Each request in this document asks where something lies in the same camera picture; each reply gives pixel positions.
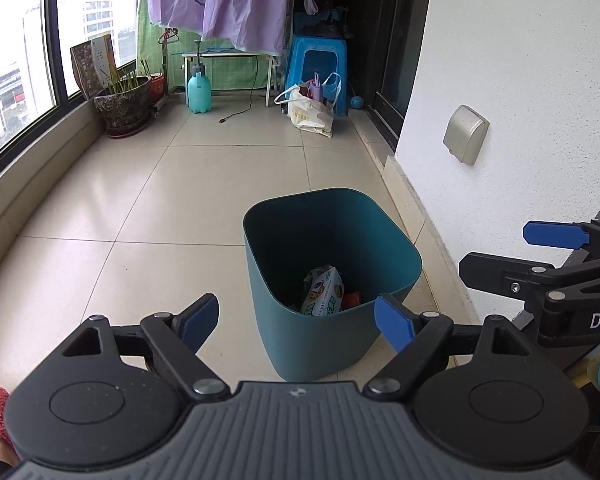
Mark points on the purple hanging cloth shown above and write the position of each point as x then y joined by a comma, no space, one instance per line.
220,0

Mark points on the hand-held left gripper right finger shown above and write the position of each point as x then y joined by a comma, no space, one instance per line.
392,321

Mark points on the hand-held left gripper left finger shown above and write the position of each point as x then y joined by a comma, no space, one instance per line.
202,317

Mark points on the small red flower pot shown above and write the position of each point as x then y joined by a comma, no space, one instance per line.
156,90

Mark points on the dark cloth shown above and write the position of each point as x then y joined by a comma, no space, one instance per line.
330,27

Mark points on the window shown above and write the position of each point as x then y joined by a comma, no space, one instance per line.
10,60

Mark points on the large patterned flower pot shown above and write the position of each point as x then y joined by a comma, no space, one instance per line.
122,110

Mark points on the white purple biscuit packet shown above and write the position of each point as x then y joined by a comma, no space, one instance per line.
325,292

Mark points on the dark sliding door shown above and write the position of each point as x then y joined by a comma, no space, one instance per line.
405,35

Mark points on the teal spray bottle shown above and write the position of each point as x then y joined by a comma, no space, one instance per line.
200,92

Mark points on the silver wall outlet cover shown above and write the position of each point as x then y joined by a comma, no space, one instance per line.
465,135

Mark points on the person's leg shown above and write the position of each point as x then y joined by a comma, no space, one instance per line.
2,455

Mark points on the green checked cloth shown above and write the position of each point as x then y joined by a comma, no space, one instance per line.
230,70

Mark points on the teal trash bin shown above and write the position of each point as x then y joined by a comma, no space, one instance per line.
305,340

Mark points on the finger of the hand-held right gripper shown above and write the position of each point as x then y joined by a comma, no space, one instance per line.
555,234
485,270

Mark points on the cream tote bag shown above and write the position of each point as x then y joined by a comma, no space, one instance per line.
307,115

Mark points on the brown cardboard box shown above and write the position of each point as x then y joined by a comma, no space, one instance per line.
92,65

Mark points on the blue plastic stool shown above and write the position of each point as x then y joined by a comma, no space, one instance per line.
315,55

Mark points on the small blue ball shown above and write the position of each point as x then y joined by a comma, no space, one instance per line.
357,102

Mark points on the white drying rack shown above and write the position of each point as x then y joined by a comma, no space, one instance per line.
185,80

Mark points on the orange snack packet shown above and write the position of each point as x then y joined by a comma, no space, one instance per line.
352,300

